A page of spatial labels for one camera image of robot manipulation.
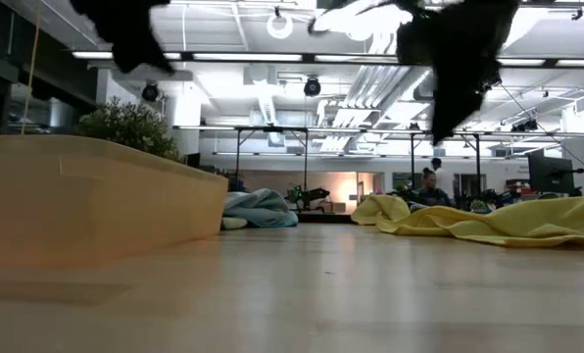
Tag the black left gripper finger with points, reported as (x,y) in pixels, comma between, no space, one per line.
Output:
(142,61)

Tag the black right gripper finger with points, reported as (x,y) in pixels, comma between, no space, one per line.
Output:
(451,113)

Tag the yellow microfiber towel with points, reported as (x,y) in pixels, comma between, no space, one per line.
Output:
(375,208)
(517,220)

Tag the beige storage bin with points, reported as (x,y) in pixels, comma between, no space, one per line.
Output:
(101,206)

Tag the black background robot arm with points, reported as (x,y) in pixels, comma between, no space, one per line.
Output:
(311,193)

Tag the light blue microfiber towel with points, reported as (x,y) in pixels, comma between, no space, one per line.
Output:
(262,206)

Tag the black ceiling spotlight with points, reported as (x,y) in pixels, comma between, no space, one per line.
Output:
(312,86)
(524,126)
(150,91)

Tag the person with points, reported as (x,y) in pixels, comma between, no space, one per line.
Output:
(446,179)
(431,193)

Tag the artificial green potted plant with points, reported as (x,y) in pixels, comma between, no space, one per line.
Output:
(130,127)

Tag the black computer monitor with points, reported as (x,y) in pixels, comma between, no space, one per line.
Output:
(549,174)

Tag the cardboard box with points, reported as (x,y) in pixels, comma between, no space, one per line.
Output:
(335,207)

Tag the black metal rack frame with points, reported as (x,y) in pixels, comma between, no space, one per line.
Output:
(272,129)
(478,162)

